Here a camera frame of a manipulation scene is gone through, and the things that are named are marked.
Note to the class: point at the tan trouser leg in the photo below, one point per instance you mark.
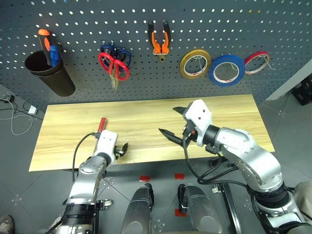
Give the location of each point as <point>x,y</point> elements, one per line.
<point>304,197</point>

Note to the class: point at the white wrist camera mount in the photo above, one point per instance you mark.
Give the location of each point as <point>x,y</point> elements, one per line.
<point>106,142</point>
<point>200,117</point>

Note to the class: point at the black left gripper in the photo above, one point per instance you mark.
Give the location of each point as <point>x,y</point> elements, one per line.
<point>118,151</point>

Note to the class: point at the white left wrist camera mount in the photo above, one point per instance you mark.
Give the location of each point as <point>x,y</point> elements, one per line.
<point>106,142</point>

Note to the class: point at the blue tape roll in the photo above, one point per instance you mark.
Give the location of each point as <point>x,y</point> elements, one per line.
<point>217,64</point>

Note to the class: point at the red tape roll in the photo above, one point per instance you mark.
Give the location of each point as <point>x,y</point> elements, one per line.
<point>253,57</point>

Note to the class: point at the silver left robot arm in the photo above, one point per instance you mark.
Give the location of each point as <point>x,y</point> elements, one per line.
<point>87,175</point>

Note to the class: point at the black plastic crate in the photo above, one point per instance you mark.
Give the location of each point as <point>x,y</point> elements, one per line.
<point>303,90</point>

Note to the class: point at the white power adapter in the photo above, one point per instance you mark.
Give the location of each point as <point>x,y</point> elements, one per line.
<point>32,110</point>

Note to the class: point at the metal pegboard hook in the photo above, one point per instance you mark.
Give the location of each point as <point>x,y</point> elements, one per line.
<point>234,67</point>
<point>200,63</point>
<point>267,62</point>

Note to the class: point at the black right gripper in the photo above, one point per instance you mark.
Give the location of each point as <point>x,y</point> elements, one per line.
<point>189,134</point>

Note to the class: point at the black table frame bar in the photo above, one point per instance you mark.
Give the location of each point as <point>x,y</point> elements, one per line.
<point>231,209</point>

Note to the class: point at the black cup holder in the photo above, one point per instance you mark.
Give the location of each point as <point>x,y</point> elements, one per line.
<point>56,78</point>

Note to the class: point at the table caster wheel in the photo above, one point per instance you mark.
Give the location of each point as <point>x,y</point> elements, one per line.
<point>106,204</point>

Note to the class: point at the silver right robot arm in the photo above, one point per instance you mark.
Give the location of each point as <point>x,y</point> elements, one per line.
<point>253,158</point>

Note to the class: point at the dark glossy rounded shape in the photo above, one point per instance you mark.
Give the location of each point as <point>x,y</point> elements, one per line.
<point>200,212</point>
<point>137,212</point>

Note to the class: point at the grey shoe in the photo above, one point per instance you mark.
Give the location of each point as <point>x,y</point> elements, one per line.
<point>6,224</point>

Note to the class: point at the orange black screwdriver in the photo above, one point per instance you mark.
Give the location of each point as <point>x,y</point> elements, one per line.
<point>44,41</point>

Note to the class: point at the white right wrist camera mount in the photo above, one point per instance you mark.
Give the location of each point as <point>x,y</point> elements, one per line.
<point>200,117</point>

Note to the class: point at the yellow tape roll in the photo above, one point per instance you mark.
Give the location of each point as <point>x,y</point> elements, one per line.
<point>186,61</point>

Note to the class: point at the grey perforated pegboard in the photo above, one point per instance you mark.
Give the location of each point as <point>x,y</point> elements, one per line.
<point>151,80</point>

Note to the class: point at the orange black pliers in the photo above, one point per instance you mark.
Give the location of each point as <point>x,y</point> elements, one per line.
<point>159,47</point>

